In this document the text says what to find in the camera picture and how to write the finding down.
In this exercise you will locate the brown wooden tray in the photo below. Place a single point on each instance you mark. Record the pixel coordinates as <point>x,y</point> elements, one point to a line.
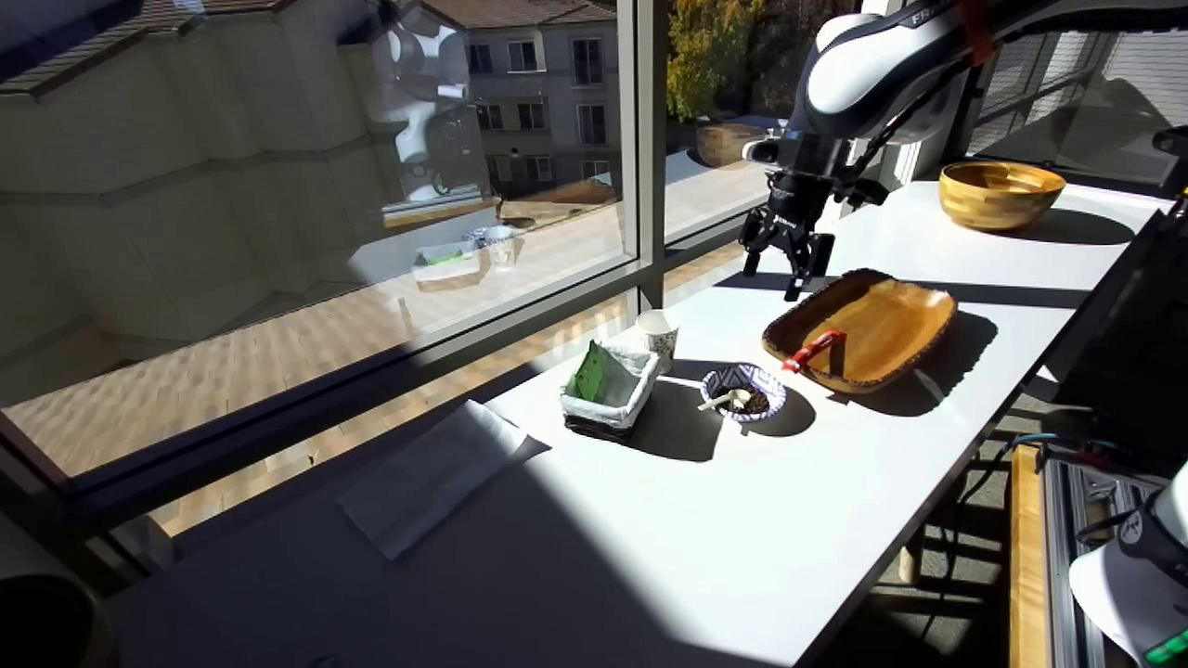
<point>886,328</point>

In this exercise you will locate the white rounded device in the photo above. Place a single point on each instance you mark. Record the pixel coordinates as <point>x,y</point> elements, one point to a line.
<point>1132,597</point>

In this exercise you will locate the red stick packet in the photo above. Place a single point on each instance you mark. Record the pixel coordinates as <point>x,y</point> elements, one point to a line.
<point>814,351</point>

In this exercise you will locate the green packet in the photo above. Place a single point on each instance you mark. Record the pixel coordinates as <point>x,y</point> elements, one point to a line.
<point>598,373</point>

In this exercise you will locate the window frame post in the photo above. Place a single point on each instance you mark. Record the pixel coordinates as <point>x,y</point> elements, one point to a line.
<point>640,135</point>

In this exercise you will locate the black monitor box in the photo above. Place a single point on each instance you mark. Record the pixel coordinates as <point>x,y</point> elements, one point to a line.
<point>1132,348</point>

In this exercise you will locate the light wooden plank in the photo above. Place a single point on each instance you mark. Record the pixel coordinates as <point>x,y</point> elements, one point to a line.
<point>1030,559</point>

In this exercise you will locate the round wooden bowl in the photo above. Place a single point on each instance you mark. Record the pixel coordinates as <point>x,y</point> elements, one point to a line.
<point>1000,197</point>

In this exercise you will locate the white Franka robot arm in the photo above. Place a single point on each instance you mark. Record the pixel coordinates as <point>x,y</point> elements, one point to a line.
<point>875,56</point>

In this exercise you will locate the dark woven basket white liner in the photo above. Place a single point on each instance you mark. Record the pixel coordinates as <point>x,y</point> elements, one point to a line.
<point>605,409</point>

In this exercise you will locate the blue patterned paper bowl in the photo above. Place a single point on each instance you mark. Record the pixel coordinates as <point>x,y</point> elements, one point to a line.
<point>765,403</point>

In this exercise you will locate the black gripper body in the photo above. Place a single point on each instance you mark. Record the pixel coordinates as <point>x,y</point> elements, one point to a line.
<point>793,226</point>

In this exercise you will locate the brown coffee beans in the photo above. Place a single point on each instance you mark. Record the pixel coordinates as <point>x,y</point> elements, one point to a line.
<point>746,395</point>

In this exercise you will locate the cream plastic spoon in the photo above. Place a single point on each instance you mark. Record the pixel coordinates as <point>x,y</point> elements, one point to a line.
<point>720,403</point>

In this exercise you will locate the coffee print paper cup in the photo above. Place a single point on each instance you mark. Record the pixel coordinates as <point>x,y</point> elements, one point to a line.
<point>657,336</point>

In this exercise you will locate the white folded cloth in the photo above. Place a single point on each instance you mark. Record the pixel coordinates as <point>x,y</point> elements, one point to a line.
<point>433,483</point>

